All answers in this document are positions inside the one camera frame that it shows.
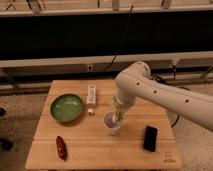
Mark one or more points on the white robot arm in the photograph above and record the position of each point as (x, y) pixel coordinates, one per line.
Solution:
(135, 81)

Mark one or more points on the black rectangular box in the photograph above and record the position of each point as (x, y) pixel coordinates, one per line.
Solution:
(150, 138)

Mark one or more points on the white ceramic cup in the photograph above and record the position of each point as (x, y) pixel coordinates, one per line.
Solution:
(111, 127)

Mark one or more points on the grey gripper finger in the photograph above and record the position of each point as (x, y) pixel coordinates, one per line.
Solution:
(122, 118)
(114, 118)

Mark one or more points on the white power strip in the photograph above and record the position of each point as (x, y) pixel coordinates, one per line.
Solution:
(91, 98)

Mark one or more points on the dark red chili pepper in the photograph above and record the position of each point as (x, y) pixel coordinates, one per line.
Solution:
(61, 148)

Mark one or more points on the wooden table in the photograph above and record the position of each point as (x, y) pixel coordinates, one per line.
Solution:
(88, 144)

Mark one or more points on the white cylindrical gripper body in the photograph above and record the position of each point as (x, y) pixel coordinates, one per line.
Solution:
(122, 104)

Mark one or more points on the green ceramic bowl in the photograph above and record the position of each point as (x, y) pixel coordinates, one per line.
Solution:
(66, 108)

